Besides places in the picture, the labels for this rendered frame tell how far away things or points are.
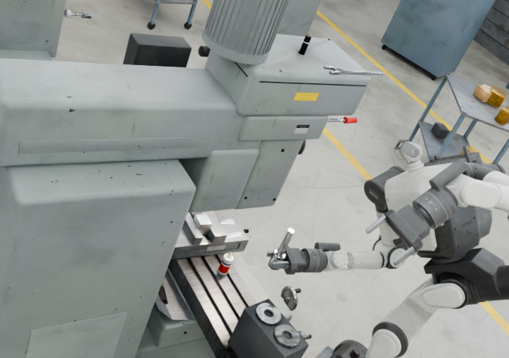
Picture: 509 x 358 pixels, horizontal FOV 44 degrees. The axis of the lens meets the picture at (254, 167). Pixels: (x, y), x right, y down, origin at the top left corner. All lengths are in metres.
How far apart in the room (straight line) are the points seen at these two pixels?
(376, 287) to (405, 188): 2.25
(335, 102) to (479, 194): 0.61
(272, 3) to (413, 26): 6.56
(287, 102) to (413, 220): 0.55
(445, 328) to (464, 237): 2.26
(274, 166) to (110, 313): 0.71
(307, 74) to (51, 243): 0.86
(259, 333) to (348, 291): 2.10
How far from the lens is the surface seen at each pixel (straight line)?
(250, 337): 2.20
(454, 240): 2.18
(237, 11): 1.72
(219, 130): 1.86
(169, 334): 2.43
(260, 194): 2.17
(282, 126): 1.97
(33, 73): 1.71
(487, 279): 2.22
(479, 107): 5.57
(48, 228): 1.70
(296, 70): 1.87
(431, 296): 2.30
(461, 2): 7.99
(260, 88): 1.81
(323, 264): 2.32
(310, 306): 3.96
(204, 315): 2.38
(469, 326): 4.58
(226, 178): 1.99
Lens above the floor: 2.61
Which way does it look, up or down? 32 degrees down
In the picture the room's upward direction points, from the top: 23 degrees clockwise
